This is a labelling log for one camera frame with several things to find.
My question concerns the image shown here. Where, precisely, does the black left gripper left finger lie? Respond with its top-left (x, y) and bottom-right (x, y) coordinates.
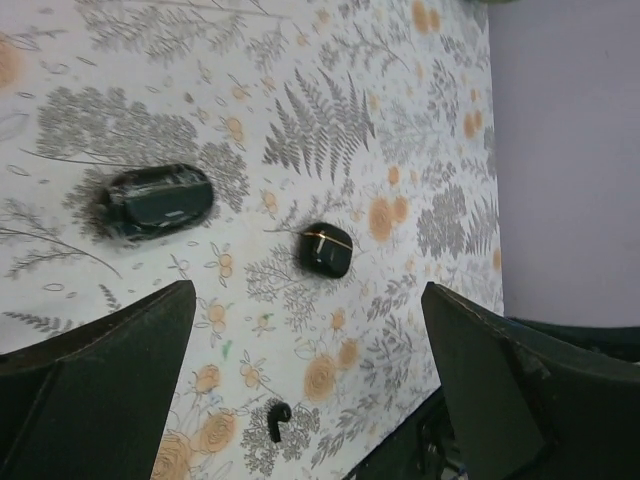
top-left (1, 281), bottom-right (196, 479)

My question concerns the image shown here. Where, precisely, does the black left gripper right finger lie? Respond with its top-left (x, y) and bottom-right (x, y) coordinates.
top-left (422, 283), bottom-right (639, 479)

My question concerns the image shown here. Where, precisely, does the black earbud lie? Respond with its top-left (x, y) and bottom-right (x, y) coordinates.
top-left (267, 402), bottom-right (292, 443)

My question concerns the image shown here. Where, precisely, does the taped black earbud case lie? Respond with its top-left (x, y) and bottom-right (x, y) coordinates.
top-left (94, 163), bottom-right (215, 242)

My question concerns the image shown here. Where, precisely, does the black gold-trim earbud case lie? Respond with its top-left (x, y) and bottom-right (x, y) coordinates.
top-left (297, 222), bottom-right (354, 279)

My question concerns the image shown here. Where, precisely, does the floral patterned table mat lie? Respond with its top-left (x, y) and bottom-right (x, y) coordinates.
top-left (1, 1), bottom-right (503, 479)

